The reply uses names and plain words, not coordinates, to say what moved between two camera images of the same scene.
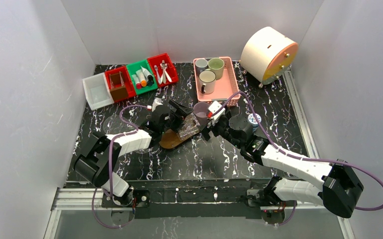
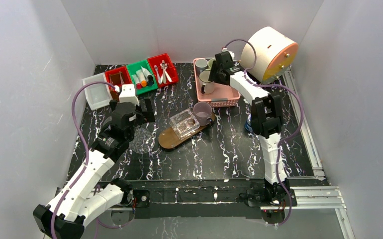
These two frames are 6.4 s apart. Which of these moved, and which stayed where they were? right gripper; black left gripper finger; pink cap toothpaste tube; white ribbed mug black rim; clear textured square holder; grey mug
Moved: right gripper; black left gripper finger
Stayed: clear textured square holder; pink cap toothpaste tube; white ribbed mug black rim; grey mug
